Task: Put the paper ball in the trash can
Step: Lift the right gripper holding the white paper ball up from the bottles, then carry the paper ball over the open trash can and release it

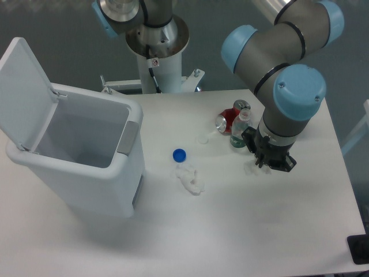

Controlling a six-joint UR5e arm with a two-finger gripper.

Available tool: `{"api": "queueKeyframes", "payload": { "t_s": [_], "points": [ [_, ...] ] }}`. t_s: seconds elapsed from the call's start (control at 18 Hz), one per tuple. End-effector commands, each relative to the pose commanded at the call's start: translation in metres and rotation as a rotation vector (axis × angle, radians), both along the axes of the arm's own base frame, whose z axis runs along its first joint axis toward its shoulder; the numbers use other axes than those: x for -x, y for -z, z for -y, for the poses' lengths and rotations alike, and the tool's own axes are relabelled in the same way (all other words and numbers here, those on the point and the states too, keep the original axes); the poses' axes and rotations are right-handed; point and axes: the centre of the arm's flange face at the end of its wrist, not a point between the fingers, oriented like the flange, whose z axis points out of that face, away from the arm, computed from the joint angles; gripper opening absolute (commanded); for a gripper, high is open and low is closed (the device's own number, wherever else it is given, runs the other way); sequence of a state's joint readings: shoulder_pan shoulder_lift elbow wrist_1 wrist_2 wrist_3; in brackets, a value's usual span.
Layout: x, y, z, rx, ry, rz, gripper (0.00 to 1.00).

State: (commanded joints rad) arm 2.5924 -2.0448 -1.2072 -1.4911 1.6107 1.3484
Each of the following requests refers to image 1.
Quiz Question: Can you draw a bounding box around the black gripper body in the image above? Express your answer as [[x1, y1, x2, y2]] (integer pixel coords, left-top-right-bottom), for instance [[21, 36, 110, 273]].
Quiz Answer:
[[242, 127, 296, 172]]

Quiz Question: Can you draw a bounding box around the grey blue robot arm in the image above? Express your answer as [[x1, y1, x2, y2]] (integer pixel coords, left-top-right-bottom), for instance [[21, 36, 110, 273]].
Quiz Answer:
[[92, 1, 345, 172]]

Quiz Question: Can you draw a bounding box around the white trash bin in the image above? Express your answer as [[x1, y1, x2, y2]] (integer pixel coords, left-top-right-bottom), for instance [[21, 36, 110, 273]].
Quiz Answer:
[[6, 84, 145, 218]]

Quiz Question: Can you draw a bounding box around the white trash bin lid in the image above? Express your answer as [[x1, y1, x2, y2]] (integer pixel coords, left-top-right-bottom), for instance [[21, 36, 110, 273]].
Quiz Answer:
[[1, 38, 59, 152]]

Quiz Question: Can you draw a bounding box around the clear plastic bottle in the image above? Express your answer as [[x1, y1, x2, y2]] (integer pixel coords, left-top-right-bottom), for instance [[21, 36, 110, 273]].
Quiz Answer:
[[230, 108, 251, 148]]

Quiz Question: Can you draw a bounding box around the crushed red soda can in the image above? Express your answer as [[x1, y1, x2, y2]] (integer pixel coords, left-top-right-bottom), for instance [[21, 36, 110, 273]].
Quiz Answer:
[[215, 99, 251, 135]]

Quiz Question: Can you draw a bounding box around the white bottle cap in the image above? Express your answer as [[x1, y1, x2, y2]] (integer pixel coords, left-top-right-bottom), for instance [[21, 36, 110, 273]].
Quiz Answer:
[[197, 134, 209, 144]]

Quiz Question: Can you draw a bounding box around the white crumpled tissue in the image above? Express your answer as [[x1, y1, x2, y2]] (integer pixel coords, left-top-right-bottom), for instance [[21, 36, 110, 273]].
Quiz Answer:
[[175, 163, 205, 196]]

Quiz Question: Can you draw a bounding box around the blue bottle cap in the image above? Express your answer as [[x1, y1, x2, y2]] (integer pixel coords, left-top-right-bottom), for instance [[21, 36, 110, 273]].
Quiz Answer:
[[172, 148, 187, 163]]

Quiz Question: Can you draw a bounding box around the black device at edge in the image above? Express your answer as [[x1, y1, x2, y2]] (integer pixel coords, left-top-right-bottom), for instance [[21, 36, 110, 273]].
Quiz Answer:
[[347, 234, 368, 265]]

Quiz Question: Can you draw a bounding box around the white frame at right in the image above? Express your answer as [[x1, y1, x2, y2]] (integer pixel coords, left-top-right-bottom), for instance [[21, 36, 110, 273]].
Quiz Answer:
[[341, 100, 368, 156]]

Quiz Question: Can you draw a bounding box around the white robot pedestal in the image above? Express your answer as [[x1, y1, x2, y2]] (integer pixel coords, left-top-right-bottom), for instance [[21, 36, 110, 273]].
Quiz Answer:
[[100, 53, 205, 94]]

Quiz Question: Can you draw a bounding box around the black cable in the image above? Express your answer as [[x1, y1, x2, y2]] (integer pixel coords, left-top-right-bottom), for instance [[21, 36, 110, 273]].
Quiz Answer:
[[145, 44, 162, 94]]

